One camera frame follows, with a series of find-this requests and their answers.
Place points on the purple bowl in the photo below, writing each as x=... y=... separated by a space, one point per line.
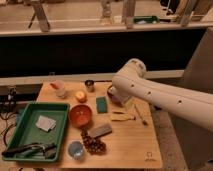
x=111 y=96

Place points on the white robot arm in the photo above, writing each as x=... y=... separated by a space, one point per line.
x=191 y=105

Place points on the green sponge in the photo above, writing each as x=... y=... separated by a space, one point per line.
x=101 y=105

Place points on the small metal cup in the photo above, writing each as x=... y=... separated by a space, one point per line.
x=89 y=84

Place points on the yellow banana toy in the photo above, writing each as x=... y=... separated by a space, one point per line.
x=121 y=116

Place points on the orange bowl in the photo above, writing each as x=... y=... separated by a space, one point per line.
x=80 y=115

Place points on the grey sponge block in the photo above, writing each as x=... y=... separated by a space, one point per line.
x=100 y=131

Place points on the wooden spoon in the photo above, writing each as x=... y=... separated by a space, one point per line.
x=144 y=122

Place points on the bunch of dark grapes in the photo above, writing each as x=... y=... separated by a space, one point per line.
x=93 y=145

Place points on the small blue bowl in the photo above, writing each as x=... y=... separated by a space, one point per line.
x=76 y=150

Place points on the white folded cloth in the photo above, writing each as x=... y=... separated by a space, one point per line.
x=45 y=123

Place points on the green box in background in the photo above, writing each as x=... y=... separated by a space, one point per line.
x=146 y=20

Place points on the green plastic tray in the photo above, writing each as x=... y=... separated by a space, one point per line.
x=27 y=132

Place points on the dark tools in tray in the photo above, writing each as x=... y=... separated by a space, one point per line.
x=48 y=150

